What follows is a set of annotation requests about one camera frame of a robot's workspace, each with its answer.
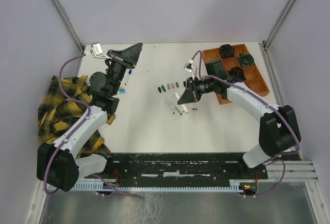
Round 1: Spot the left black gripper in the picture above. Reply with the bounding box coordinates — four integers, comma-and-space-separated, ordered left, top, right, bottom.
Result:
106, 43, 143, 95

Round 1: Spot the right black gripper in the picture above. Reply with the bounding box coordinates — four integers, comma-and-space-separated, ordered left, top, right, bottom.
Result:
178, 76, 215, 104

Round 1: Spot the black marker pen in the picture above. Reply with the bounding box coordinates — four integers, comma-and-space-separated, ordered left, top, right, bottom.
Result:
165, 101, 175, 114

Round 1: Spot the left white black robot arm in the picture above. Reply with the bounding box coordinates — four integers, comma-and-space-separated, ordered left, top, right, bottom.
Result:
37, 42, 143, 195

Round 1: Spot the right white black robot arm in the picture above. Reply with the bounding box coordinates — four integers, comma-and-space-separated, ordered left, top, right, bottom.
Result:
177, 59, 301, 178

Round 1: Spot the black orange rolled sock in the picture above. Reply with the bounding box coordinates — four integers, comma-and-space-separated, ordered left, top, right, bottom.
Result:
229, 66, 246, 81

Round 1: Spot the black rolled sock top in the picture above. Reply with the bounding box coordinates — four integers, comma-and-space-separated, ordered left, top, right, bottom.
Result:
219, 44, 235, 59

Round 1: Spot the orange compartment tray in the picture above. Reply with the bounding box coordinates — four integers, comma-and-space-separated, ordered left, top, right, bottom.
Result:
202, 44, 270, 97

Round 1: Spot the green blue rolled sock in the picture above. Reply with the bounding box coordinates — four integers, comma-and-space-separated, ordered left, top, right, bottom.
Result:
237, 53, 255, 67

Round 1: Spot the yellow plaid cloth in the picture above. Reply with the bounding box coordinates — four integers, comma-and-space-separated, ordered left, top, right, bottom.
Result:
38, 75, 110, 159

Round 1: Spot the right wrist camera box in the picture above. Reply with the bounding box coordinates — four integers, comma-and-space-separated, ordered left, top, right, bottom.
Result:
184, 59, 196, 79

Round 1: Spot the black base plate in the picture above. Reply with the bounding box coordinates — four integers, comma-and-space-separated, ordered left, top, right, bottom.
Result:
100, 152, 268, 187

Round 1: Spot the left aluminium frame post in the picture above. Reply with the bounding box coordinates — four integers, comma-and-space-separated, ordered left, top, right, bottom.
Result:
50, 0, 85, 52

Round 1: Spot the aluminium frame post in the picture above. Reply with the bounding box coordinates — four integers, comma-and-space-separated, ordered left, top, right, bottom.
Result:
50, 0, 85, 52
262, 0, 310, 51

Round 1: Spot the white cable duct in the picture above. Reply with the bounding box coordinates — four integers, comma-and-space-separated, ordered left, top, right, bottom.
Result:
74, 180, 257, 191

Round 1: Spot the right aluminium frame post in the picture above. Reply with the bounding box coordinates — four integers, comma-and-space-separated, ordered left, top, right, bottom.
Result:
262, 0, 310, 51

